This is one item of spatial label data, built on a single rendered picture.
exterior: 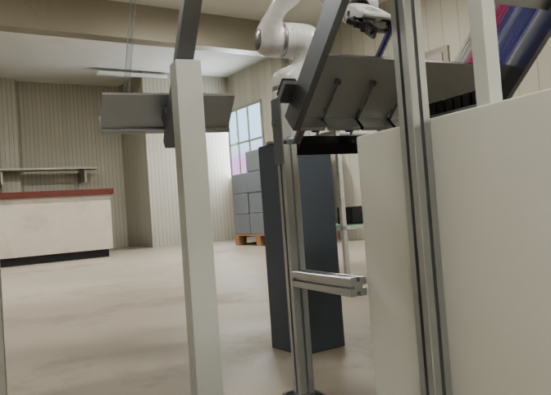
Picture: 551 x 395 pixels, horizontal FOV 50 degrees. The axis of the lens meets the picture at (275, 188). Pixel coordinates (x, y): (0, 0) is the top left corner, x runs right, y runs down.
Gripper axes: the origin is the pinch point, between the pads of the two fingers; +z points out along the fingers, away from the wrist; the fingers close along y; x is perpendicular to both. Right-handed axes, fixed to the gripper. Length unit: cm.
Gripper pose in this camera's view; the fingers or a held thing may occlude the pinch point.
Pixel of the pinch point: (388, 33)
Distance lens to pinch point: 156.2
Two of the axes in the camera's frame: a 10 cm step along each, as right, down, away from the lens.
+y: 8.9, -0.5, 4.5
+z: 4.0, 5.5, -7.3
